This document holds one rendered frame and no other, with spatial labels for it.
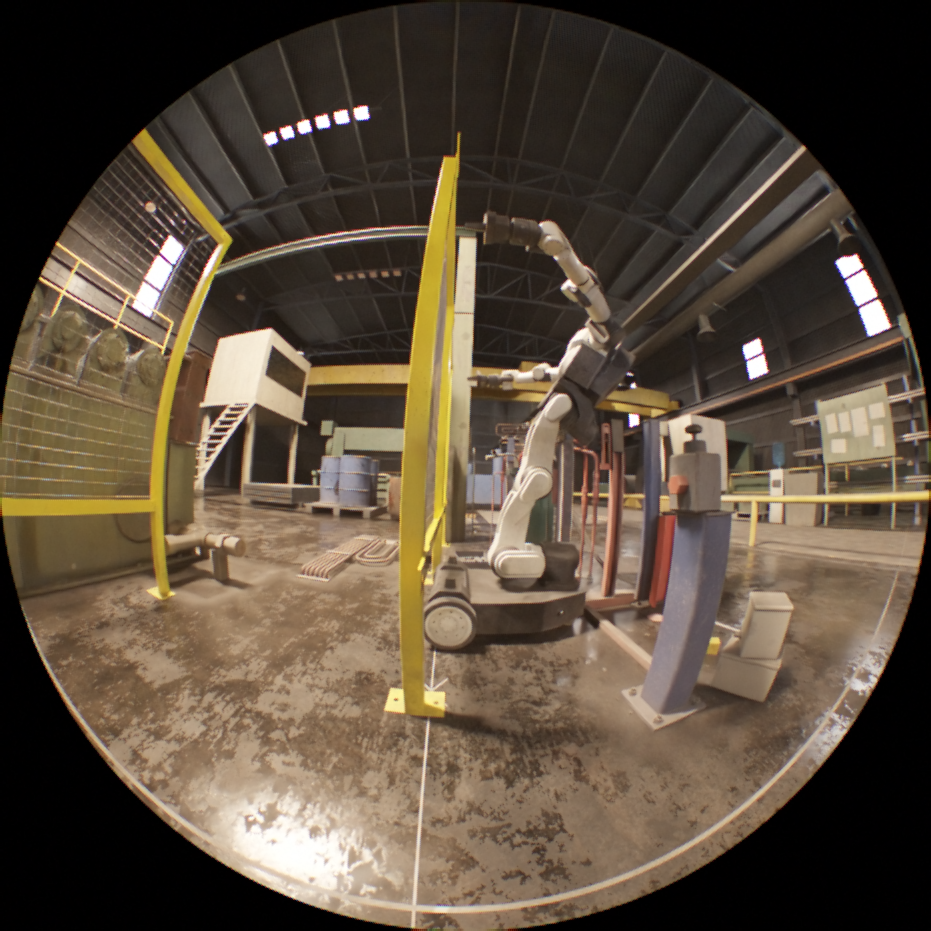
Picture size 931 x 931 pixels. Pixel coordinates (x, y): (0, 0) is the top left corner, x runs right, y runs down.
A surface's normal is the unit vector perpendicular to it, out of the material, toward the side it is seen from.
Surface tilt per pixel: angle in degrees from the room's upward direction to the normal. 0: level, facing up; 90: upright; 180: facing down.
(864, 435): 90
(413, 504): 90
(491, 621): 90
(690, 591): 90
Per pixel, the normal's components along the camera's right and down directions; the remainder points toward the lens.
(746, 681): -0.91, -0.07
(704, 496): 0.04, -0.07
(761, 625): -0.74, -0.08
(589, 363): -0.27, -0.05
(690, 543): -1.00, -0.04
